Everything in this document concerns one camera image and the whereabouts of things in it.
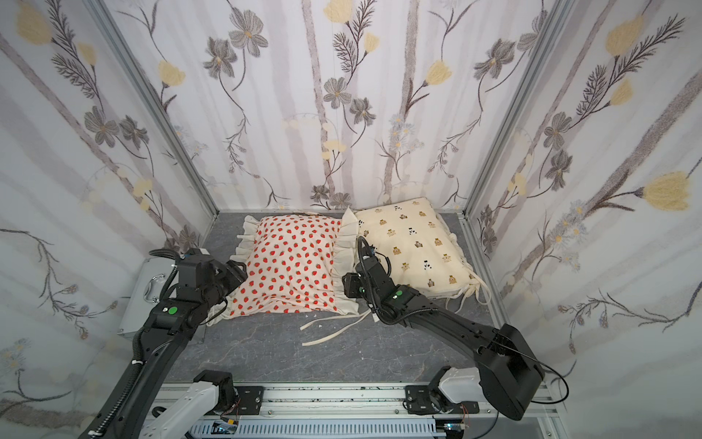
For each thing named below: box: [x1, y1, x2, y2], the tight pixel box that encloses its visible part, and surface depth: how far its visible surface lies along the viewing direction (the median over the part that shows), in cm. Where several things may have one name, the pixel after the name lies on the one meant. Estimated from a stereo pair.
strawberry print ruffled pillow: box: [205, 206, 360, 325], surface depth 97 cm
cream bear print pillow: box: [354, 197, 491, 308], surface depth 97 cm
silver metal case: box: [117, 257, 177, 338], surface depth 80 cm
